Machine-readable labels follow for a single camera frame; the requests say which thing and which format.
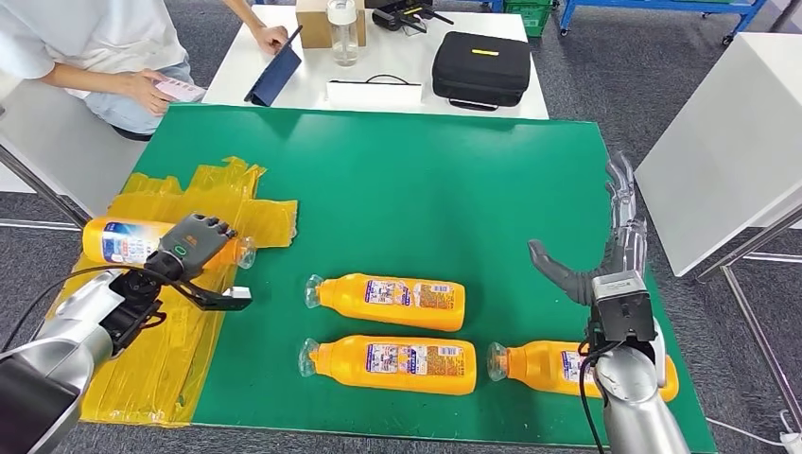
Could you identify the blue wheeled rack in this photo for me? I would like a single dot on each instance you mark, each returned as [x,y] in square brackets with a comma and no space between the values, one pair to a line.
[658,6]

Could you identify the person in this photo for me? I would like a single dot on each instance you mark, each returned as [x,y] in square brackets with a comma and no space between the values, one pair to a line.
[94,31]

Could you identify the black remote controller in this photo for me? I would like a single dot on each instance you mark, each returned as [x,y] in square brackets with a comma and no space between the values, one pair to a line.
[398,17]

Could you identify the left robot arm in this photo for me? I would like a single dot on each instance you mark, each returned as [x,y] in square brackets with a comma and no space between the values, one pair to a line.
[56,357]

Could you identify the yellow taped plastic sheet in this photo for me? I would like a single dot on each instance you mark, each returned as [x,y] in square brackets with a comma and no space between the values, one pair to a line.
[144,351]

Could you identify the green table board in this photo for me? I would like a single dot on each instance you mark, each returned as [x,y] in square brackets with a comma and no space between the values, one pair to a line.
[438,188]

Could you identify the metal table frame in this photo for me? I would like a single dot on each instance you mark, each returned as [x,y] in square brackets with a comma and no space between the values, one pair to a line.
[752,243]

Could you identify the flat white box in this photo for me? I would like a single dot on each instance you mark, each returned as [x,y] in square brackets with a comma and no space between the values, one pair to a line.
[373,94]

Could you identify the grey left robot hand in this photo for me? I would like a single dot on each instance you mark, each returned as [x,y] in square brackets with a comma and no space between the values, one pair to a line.
[191,244]

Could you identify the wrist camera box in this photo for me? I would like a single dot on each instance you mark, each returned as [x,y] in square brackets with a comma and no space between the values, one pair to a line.
[623,307]
[237,297]

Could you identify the person's left forearm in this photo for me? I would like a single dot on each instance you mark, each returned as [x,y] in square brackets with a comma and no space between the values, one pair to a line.
[241,14]

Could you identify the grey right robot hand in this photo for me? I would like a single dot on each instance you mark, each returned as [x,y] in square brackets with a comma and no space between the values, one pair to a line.
[626,250]

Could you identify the person's left hand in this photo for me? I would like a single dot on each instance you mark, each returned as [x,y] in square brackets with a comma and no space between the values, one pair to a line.
[270,39]

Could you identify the person's right hand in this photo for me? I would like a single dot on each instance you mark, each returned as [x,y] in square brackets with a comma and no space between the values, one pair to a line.
[147,91]

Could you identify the orange detergent bottle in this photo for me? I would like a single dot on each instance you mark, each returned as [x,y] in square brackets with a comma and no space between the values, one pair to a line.
[351,297]
[539,370]
[344,363]
[119,241]

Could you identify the clear bottle with white lid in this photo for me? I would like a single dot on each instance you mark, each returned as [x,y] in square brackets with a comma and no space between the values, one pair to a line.
[343,41]

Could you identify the black carry case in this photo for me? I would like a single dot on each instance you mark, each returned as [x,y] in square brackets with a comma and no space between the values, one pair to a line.
[481,69]

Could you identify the metal table leg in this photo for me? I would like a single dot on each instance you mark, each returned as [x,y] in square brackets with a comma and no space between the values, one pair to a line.
[44,187]

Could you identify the pale pink phone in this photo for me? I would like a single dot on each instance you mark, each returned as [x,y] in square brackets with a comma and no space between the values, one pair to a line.
[182,91]

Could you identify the white table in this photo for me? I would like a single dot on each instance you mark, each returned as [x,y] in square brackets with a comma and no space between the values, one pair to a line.
[69,157]
[395,56]
[720,150]

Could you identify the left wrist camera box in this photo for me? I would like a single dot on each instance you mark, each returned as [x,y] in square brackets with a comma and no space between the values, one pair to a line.
[237,297]

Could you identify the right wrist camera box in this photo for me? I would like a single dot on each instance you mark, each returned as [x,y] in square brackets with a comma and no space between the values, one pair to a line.
[623,307]

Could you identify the person's right forearm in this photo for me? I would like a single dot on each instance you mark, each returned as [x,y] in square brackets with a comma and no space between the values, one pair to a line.
[88,78]

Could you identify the green plastic crate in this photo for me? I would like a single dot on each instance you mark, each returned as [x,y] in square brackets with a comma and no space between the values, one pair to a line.
[531,22]

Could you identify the dark blue tablet case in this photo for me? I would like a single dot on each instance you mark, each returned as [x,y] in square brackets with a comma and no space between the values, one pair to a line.
[275,72]

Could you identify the brown cardboard box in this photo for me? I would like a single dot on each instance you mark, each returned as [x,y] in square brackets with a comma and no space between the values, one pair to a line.
[312,25]

